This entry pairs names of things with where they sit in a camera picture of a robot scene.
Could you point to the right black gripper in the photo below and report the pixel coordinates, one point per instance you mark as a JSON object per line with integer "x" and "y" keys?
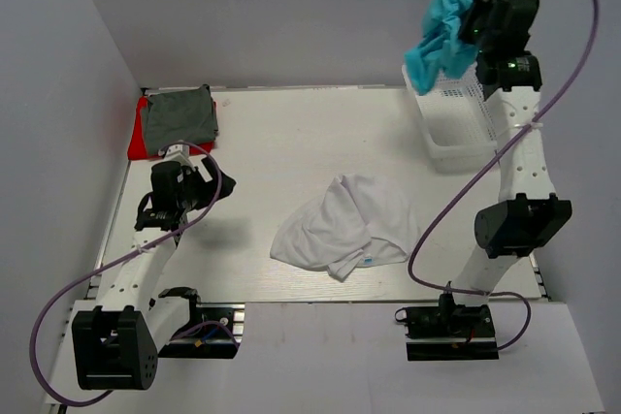
{"x": 476, "y": 6}

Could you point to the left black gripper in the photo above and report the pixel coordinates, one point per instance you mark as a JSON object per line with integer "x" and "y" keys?
{"x": 211, "y": 188}

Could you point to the blue t shirt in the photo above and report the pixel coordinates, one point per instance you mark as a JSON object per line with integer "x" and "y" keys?
{"x": 440, "y": 50}

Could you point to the white t shirt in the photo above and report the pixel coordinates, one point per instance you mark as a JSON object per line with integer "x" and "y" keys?
{"x": 361, "y": 221}

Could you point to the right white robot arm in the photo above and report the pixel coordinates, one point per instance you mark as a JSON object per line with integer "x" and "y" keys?
{"x": 528, "y": 213}

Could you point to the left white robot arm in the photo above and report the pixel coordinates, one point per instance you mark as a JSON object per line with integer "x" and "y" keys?
{"x": 116, "y": 344}

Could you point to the folded grey t shirt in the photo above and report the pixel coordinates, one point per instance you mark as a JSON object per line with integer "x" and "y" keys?
{"x": 187, "y": 115}

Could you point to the folded red t shirt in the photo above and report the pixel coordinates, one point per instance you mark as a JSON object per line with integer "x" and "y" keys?
{"x": 137, "y": 149}

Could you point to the white plastic basket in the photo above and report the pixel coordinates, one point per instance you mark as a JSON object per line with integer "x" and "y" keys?
{"x": 454, "y": 123}

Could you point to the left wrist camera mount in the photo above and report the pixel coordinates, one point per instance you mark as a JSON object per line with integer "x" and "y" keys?
{"x": 179, "y": 153}

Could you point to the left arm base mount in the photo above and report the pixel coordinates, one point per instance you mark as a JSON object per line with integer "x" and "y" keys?
{"x": 211, "y": 331}

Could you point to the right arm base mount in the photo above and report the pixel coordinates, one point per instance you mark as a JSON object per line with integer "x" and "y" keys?
{"x": 439, "y": 335}

